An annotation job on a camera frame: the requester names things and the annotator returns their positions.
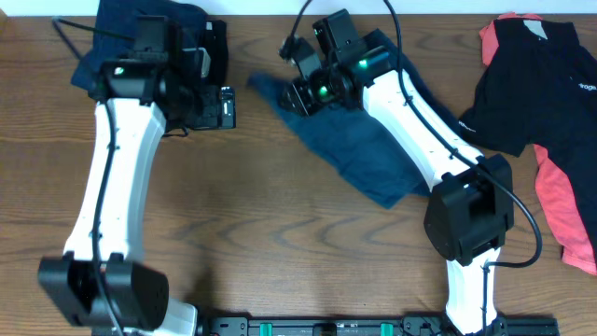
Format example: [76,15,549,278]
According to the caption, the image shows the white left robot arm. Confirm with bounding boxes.
[37,17,236,335]

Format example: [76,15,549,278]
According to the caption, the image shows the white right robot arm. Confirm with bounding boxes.
[279,9,513,335]

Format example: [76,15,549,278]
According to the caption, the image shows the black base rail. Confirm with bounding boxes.
[194,315,561,336]

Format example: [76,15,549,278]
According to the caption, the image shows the blue shorts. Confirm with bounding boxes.
[245,28,467,210]

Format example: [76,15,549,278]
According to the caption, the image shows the black and coral t-shirt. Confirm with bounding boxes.
[459,13,596,274]

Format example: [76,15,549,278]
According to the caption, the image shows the folded dark navy garment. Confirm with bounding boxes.
[70,0,229,94]

